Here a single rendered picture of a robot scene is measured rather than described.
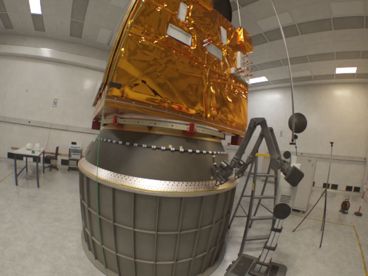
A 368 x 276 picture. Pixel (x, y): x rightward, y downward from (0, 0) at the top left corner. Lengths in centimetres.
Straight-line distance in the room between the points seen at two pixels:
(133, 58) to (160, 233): 143
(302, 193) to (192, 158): 362
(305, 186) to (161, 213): 381
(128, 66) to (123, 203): 109
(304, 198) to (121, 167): 421
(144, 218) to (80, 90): 607
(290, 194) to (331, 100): 774
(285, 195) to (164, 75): 145
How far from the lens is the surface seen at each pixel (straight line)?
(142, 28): 150
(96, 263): 210
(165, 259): 159
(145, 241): 144
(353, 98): 907
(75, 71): 705
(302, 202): 453
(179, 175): 125
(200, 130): 147
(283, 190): 136
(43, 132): 680
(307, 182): 442
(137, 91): 122
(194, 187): 126
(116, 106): 119
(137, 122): 140
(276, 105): 912
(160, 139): 134
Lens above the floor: 155
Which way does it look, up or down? 2 degrees up
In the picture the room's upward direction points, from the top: 6 degrees clockwise
